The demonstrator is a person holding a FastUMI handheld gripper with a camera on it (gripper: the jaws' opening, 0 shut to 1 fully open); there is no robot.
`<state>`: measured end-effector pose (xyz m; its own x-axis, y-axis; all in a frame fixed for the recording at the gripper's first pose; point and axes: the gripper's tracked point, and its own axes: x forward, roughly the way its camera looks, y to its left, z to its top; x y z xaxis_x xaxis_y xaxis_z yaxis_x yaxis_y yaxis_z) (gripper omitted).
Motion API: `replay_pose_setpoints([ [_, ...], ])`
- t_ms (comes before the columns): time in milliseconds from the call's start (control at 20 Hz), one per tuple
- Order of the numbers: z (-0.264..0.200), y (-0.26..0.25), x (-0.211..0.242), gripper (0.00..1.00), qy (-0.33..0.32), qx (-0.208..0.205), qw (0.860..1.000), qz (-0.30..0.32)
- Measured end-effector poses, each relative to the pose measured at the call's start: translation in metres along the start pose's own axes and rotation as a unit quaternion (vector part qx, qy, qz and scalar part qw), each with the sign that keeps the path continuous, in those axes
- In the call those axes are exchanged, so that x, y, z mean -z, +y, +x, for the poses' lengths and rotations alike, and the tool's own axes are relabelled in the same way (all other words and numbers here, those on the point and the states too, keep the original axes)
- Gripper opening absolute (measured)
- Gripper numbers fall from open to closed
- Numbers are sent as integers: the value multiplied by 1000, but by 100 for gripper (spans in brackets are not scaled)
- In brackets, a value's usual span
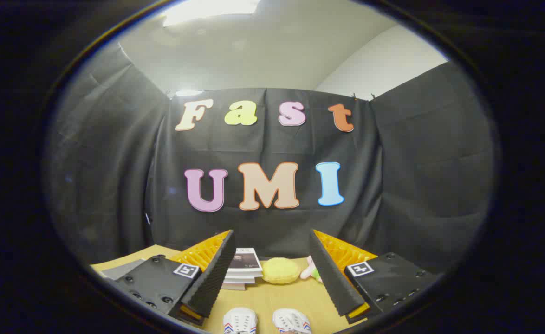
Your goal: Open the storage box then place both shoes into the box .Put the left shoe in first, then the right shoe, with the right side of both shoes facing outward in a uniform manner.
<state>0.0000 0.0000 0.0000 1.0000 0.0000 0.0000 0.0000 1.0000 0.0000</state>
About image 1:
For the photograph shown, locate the pink and green plush toy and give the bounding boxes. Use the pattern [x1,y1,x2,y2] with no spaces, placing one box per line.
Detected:
[300,255,323,283]

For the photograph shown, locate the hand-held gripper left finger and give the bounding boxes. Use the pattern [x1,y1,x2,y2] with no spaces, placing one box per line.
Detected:
[108,230,237,325]

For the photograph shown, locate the yellow round plush toy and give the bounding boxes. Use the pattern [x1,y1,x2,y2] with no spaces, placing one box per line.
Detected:
[262,257,301,285]

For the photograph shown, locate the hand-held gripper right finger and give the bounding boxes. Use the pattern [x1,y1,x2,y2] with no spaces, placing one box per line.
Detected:
[309,229,440,324]

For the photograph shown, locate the white portrait cover book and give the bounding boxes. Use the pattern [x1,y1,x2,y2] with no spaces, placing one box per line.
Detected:
[226,247,264,279]

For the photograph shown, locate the white striped shoe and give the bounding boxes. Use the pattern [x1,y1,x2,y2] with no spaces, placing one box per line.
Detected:
[223,307,258,334]
[272,308,312,334]

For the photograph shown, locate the ceiling light panel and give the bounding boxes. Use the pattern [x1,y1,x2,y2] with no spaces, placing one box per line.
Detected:
[162,0,261,27]

